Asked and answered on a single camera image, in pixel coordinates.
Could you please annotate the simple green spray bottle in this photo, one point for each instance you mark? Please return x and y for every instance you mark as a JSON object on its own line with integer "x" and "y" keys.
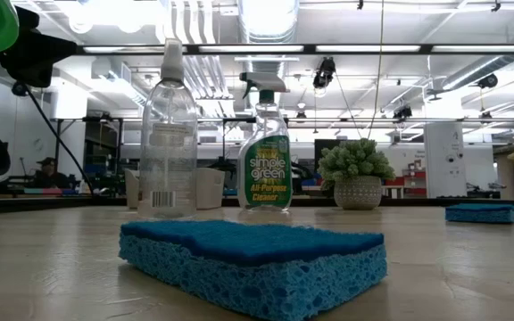
{"x": 266, "y": 169}

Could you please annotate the potted green succulent plant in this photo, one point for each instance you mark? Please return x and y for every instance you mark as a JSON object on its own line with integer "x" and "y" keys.
{"x": 357, "y": 191}

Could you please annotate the black hanging camera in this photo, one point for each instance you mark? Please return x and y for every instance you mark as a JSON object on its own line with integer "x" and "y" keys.
{"x": 326, "y": 71}

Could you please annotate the blue sponge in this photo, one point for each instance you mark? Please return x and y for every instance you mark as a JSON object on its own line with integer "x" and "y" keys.
{"x": 480, "y": 214}
{"x": 252, "y": 276}

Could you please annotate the clear spray bottle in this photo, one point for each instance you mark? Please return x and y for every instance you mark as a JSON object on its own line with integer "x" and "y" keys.
{"x": 168, "y": 156}

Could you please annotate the person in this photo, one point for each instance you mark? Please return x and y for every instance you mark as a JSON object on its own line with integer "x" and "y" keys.
{"x": 49, "y": 176}

